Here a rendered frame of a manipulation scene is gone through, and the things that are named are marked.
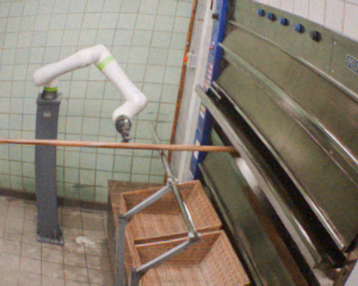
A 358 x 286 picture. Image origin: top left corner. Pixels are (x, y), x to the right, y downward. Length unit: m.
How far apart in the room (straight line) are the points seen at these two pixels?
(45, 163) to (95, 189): 0.93
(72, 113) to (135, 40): 0.78
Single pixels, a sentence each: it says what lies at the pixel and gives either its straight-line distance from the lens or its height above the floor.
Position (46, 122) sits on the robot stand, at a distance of 3.12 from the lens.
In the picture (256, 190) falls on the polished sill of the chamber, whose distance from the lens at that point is 2.26.
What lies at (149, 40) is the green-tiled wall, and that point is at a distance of 3.64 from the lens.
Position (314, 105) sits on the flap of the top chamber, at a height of 1.76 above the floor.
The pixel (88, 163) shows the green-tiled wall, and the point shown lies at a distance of 3.93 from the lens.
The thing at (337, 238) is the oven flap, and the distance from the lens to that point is 1.39.
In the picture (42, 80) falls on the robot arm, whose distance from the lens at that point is 2.90.
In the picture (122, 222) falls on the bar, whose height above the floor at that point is 0.92.
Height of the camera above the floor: 2.14
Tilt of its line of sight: 21 degrees down
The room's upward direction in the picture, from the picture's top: 9 degrees clockwise
